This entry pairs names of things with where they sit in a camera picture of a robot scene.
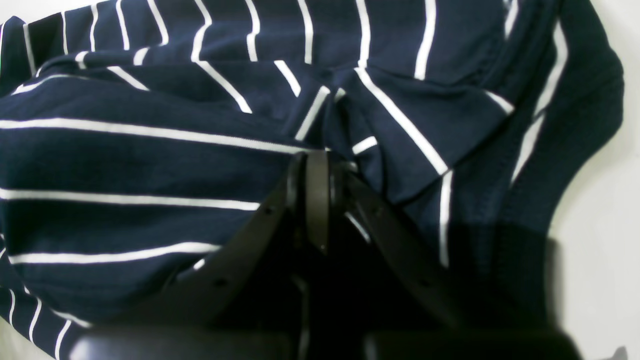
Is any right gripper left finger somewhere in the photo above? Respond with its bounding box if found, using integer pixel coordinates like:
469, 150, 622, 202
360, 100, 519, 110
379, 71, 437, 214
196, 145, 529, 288
70, 151, 330, 360

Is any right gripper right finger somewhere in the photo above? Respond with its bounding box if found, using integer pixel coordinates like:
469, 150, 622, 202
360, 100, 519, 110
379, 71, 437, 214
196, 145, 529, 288
330, 162, 581, 360

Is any navy white striped T-shirt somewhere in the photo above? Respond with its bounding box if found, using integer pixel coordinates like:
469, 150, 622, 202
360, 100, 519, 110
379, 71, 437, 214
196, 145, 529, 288
0, 0, 624, 360

